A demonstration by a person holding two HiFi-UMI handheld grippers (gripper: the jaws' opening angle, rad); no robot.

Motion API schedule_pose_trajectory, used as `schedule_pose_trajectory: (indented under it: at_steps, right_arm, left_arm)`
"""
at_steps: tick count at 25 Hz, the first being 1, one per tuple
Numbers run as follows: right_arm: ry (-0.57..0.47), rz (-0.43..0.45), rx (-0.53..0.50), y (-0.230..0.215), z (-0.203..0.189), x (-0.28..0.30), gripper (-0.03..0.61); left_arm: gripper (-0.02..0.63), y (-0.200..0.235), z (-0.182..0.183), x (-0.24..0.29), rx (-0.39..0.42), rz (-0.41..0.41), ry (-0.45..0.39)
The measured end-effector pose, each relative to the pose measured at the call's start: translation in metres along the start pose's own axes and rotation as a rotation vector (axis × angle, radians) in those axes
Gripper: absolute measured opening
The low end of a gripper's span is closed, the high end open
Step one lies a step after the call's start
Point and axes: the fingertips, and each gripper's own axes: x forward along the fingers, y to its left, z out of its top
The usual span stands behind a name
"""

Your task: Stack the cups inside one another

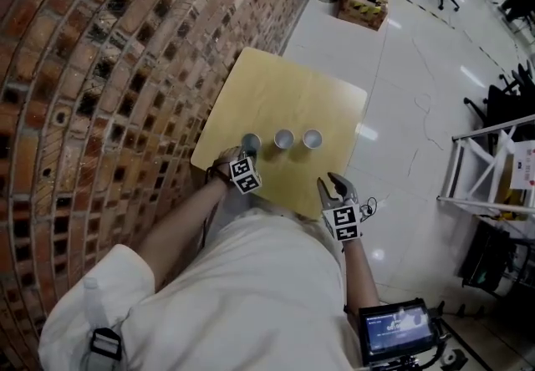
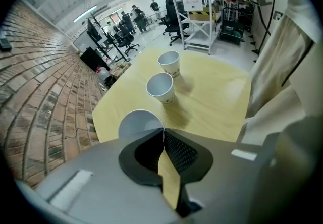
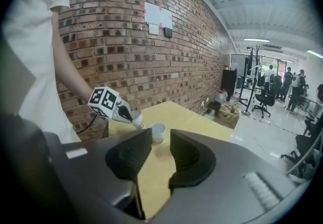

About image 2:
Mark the black waste bin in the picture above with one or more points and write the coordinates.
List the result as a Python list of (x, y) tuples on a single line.
[(110, 81)]

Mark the ceiling tube light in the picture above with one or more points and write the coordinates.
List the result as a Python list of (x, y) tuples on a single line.
[(85, 13)]

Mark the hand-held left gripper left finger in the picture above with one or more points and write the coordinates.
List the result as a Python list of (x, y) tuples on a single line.
[(101, 180)]

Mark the black display screen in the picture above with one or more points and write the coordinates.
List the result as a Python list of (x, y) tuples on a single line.
[(94, 30)]

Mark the black wall device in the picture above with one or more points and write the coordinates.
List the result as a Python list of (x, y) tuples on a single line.
[(5, 44)]

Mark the white paper sign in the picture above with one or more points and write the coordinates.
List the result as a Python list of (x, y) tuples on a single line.
[(193, 4)]

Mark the white paper cup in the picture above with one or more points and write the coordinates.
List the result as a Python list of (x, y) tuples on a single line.
[(169, 61), (138, 122), (160, 86)]

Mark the white metal shelf rack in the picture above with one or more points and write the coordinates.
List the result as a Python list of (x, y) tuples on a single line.
[(210, 28)]

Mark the black cart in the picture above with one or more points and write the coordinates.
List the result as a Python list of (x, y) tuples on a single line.
[(230, 28)]

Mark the whiteboard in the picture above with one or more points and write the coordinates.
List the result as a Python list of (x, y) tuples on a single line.
[(80, 44)]

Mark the black office chair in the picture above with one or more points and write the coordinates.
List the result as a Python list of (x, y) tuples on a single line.
[(126, 38), (174, 18)]

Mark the cardboard box with striped tape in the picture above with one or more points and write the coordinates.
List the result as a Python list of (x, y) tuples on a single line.
[(121, 70)]

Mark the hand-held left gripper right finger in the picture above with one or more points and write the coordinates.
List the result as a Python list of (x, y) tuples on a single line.
[(227, 180)]

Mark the black cabinet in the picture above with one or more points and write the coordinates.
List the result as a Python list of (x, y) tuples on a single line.
[(89, 59)]

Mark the water jug with red cap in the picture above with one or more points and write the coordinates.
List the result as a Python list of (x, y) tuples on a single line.
[(103, 73)]

